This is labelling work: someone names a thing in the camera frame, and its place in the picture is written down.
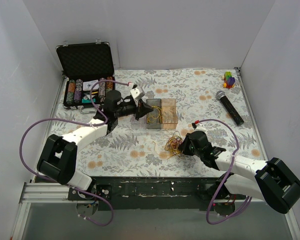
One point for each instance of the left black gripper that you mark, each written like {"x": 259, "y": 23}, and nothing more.
{"x": 138, "y": 110}

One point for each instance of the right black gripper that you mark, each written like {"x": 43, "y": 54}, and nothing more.
{"x": 184, "y": 145}

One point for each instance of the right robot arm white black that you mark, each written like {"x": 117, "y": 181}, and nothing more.
{"x": 271, "y": 181}

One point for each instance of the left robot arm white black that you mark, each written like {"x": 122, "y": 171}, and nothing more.
{"x": 59, "y": 156}

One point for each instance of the floral patterned table mat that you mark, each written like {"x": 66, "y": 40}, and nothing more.
{"x": 141, "y": 153}

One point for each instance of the smoky grey plastic box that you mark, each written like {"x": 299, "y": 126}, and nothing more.
{"x": 155, "y": 118}

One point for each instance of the clear plastic box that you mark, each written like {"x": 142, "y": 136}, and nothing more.
{"x": 138, "y": 124}

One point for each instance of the amber plastic box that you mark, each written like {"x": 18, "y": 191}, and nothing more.
{"x": 169, "y": 113}

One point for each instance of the black handheld microphone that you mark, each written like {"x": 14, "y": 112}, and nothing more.
{"x": 221, "y": 96}

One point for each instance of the white playing card deck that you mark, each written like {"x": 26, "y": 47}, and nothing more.
{"x": 88, "y": 85}

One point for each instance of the colourful toy block train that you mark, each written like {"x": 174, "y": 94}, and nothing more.
{"x": 228, "y": 80}

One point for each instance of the black poker chip case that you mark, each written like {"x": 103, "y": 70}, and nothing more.
{"x": 87, "y": 62}

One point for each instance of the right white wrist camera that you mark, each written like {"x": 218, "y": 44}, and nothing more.
{"x": 198, "y": 126}

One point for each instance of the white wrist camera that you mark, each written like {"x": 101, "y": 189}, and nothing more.
{"x": 198, "y": 126}
{"x": 137, "y": 92}

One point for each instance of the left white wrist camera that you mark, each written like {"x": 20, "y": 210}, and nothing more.
{"x": 137, "y": 92}

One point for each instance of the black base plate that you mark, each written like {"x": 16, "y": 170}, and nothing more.
{"x": 150, "y": 193}

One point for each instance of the aluminium frame rail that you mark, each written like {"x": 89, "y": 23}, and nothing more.
{"x": 52, "y": 211}

